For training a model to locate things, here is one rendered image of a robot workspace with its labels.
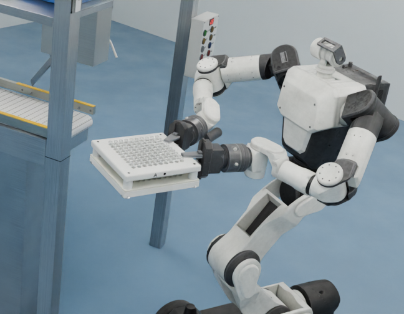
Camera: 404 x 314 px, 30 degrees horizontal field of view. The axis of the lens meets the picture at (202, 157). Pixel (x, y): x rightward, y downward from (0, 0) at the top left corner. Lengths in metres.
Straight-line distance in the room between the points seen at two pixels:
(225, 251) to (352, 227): 1.74
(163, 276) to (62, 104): 1.31
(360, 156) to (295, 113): 0.34
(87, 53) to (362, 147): 1.02
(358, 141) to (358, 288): 1.56
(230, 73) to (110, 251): 1.30
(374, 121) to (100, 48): 0.99
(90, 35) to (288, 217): 0.92
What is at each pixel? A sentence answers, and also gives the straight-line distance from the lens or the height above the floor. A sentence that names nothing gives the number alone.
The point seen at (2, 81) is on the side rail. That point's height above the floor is 0.91.
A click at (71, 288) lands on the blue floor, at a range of 3.39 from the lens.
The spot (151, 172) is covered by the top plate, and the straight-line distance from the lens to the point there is 2.13.
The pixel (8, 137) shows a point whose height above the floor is 0.84.
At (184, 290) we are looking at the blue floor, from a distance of 3.45.
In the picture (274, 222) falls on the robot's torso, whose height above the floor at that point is 0.74.
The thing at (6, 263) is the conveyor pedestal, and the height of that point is 0.29.
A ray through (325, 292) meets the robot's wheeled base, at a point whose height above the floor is 0.35.
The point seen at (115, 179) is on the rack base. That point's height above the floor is 0.98.
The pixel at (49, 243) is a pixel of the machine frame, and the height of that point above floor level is 0.52.
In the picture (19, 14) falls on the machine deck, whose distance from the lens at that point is 2.47.
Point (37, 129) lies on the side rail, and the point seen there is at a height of 0.91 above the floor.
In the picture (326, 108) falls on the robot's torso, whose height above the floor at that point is 1.17.
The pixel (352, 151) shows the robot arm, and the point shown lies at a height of 1.12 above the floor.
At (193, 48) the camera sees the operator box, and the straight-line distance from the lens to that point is 3.27.
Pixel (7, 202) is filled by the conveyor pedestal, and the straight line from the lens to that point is 2.89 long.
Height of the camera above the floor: 1.98
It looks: 25 degrees down
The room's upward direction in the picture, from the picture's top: 9 degrees clockwise
